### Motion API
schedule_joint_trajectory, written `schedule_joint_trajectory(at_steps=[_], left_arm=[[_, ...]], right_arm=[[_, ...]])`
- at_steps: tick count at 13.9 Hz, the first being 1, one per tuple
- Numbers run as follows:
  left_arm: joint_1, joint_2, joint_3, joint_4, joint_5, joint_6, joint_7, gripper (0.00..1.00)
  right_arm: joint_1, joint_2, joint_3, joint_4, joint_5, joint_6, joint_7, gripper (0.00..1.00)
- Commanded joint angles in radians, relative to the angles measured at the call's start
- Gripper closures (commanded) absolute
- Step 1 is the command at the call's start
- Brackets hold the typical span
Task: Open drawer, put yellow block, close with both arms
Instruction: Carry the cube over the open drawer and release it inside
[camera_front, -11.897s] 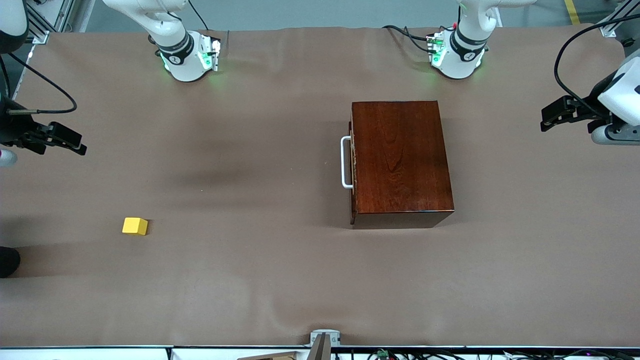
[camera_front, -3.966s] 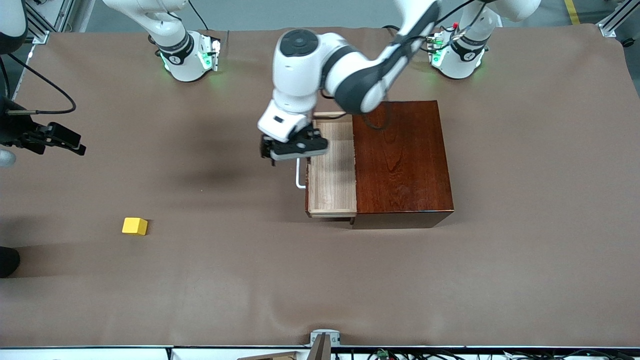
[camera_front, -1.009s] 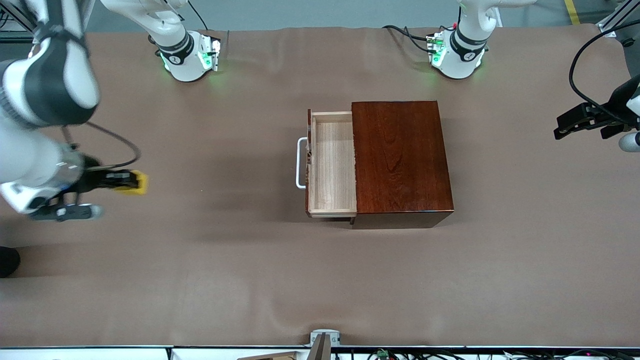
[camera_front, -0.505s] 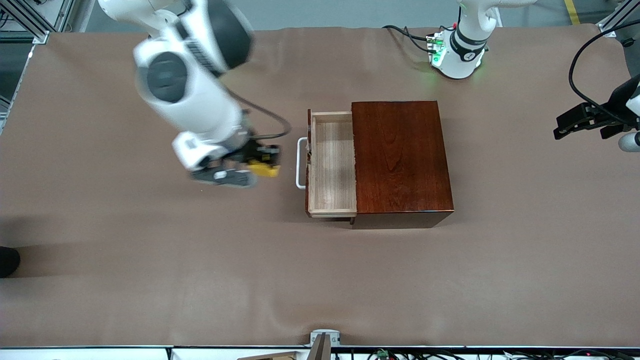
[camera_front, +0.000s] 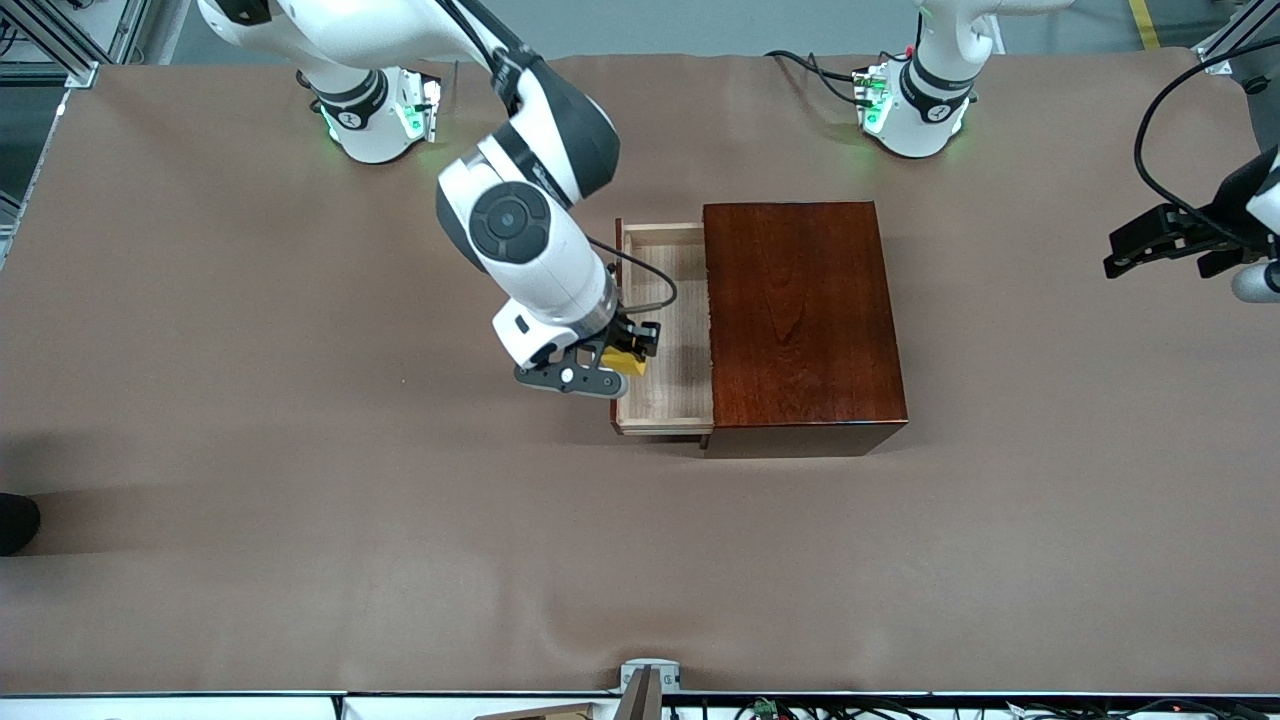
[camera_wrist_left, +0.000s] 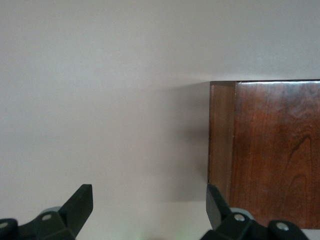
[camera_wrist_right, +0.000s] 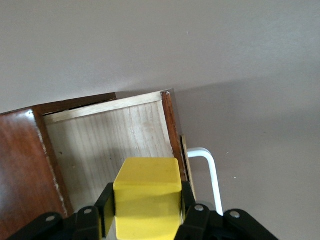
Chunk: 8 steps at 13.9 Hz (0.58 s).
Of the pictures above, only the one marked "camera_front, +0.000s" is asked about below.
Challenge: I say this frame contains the wooden drawer with white handle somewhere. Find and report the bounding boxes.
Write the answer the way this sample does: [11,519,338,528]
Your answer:
[611,218,717,437]

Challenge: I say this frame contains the dark brown wooden cabinet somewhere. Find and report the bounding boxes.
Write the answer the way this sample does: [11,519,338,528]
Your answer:
[700,200,911,459]

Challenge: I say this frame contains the brown table cover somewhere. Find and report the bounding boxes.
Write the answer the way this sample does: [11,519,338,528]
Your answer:
[0,50,1280,696]

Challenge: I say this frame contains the tan flat board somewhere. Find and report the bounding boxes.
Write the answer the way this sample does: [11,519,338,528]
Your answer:
[475,702,601,720]

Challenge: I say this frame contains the black round object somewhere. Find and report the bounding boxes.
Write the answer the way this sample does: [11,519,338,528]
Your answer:
[0,494,42,557]

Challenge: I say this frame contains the aluminium frame profile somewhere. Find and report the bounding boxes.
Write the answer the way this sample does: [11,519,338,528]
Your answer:
[1195,0,1280,76]
[0,0,151,91]

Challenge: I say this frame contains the black base cable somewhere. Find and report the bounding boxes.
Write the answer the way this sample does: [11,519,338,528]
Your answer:
[764,50,866,83]
[806,55,866,106]

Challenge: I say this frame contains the grey metal mount bracket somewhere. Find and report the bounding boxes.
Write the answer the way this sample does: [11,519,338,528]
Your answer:
[618,658,683,720]

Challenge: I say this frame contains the white table edge rail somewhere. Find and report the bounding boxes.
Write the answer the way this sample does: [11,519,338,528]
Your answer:
[0,690,1280,720]

